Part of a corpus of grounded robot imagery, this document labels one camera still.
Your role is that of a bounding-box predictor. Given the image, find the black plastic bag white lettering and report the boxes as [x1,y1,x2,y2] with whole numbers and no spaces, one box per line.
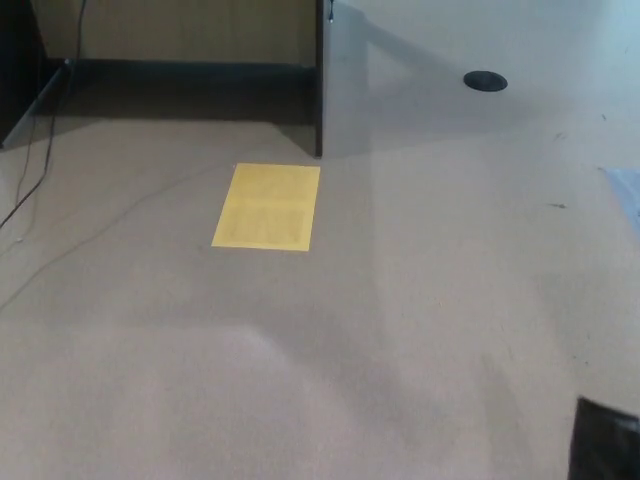
[566,396,640,480]

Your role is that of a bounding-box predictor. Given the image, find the yellow paper sheet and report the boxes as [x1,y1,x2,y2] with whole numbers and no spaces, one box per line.
[210,162,322,253]

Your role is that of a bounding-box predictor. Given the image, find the black round floor cover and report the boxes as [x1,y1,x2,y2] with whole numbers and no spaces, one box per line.
[462,70,509,93]

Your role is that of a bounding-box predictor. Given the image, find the pale blue plastic sheet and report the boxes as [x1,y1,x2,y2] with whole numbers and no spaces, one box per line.
[601,167,640,232]

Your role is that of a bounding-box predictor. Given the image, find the thin grey floor cable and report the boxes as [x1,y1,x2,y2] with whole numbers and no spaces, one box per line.
[0,164,237,312]

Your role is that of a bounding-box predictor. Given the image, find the black floor cable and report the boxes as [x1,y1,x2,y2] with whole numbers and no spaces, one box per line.
[0,0,89,232]

